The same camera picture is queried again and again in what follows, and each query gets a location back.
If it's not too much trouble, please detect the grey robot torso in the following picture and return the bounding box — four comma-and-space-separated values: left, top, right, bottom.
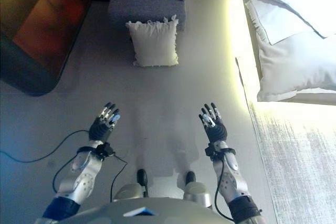
36, 199, 233, 224

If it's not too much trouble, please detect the bed with white bedding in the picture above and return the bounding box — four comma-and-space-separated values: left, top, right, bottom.
244, 0, 336, 103

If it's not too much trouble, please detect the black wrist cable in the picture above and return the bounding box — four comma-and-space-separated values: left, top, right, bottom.
214, 150, 235, 221
0, 129, 130, 201

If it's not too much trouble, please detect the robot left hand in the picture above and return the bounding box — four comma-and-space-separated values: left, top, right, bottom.
88, 102, 121, 142

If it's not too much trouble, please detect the robot right leg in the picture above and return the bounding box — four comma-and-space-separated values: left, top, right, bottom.
182, 171, 213, 207

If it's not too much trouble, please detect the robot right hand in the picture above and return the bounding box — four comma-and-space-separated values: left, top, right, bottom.
198, 102, 228, 146

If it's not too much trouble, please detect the white fringed cushion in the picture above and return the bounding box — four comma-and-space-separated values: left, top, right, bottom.
125, 15, 181, 68

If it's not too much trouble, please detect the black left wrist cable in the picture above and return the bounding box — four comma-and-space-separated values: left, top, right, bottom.
0, 129, 130, 201

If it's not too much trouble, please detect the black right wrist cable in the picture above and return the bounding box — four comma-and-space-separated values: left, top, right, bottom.
214, 150, 235, 221

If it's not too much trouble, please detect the robot leg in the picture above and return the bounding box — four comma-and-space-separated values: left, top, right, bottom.
112, 168, 149, 201
182, 171, 213, 207

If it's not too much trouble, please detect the robot left leg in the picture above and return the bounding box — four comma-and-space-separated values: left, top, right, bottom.
112, 168, 149, 201

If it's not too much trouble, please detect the reddish brown wooden cabinet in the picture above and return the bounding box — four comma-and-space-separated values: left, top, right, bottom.
0, 0, 93, 97

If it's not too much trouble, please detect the grey fabric armchair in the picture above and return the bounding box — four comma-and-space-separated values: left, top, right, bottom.
108, 0, 190, 32

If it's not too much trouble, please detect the illuminated bed frame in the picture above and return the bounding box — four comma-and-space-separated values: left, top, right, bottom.
223, 0, 263, 102

